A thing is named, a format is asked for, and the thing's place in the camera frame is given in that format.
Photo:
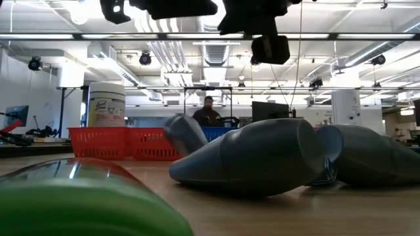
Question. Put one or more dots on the small background monitor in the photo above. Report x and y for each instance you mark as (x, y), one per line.
(18, 114)

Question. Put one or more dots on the black monitor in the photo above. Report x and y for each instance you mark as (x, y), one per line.
(270, 111)

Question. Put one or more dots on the blue plastic basket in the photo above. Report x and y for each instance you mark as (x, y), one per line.
(218, 132)

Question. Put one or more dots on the green travel bottle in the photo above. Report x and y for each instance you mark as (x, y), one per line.
(82, 203)

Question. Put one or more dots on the white disinfecting wipes canister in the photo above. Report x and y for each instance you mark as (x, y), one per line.
(106, 105)

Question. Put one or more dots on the black background frame stand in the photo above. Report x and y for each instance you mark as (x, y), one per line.
(61, 111)

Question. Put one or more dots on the black ceiling spotlight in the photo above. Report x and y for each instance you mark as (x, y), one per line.
(378, 59)
(145, 58)
(34, 64)
(316, 82)

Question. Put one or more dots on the red plastic basket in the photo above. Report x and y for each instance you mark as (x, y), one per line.
(147, 144)
(98, 142)

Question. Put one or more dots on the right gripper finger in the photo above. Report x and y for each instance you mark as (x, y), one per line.
(177, 8)
(124, 14)

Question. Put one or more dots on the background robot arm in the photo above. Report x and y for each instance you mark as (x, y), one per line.
(39, 132)

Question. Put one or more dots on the white pillar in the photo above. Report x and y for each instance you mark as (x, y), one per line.
(346, 106)

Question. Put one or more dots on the black aluminium frame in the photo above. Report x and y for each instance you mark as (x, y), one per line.
(131, 36)

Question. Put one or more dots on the dark background table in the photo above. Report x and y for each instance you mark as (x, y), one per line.
(33, 149)

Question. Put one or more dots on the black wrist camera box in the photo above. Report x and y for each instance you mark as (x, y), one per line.
(270, 49)

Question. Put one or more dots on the grey shoe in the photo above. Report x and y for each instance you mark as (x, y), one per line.
(377, 154)

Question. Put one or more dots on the person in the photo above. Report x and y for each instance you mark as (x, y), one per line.
(207, 114)

